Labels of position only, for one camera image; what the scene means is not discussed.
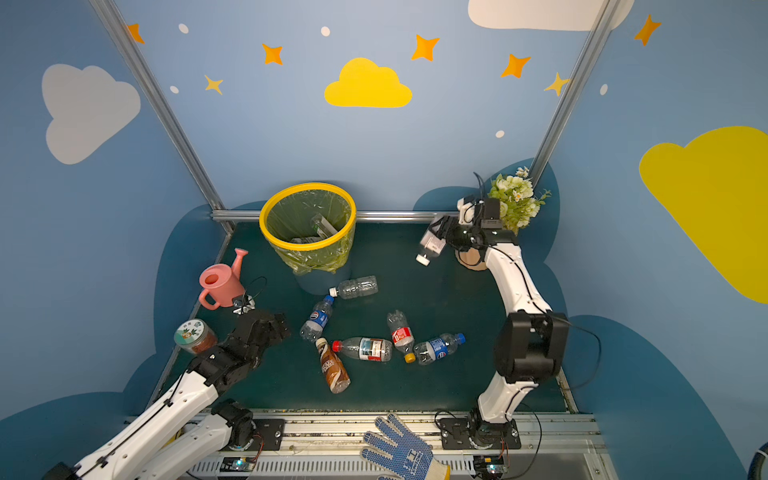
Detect white green artificial flowers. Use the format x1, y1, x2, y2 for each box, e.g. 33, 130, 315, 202
489, 167, 552, 234

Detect pink watering can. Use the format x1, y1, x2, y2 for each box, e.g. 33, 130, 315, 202
198, 248, 248, 310

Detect yellow cap red label bottle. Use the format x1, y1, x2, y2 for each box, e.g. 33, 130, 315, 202
387, 310, 416, 364

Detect aluminium frame post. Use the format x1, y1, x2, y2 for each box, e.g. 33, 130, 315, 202
89, 0, 225, 214
530, 0, 623, 187

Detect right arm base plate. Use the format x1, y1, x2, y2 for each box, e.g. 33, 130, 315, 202
436, 413, 521, 450

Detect round green lid jar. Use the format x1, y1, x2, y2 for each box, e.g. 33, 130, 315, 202
174, 319, 218, 355

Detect red cap water bottle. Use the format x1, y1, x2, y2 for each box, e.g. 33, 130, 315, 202
331, 337, 394, 363

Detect aluminium back frame rail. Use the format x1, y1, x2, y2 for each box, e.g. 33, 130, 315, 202
211, 210, 456, 224

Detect blue dotted work glove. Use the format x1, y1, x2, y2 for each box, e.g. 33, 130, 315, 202
361, 413, 451, 480

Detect blue cap pepsi bottle right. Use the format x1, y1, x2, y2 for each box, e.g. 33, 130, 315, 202
414, 333, 466, 366

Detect brown coffee drink bottle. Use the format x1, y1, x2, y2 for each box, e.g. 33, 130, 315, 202
315, 338, 351, 394

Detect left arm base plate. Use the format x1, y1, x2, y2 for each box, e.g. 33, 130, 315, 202
242, 418, 286, 452

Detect yellow rim waste bin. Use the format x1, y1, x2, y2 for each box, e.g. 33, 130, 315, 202
259, 182, 357, 295

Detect blue label pepsi bottle left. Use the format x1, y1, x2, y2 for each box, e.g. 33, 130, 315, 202
300, 295, 334, 342

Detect clear crushed white cap bottle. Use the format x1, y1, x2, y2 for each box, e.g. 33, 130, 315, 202
329, 276, 378, 300

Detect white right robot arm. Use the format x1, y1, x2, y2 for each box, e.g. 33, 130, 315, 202
428, 198, 569, 449

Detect right aluminium frame post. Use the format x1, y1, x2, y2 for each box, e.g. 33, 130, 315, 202
530, 0, 623, 187

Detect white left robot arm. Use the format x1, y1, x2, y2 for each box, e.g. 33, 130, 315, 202
43, 309, 290, 479

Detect left aluminium frame post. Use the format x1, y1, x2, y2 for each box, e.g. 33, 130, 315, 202
89, 0, 225, 214

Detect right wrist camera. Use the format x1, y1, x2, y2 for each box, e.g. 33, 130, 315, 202
457, 196, 503, 230

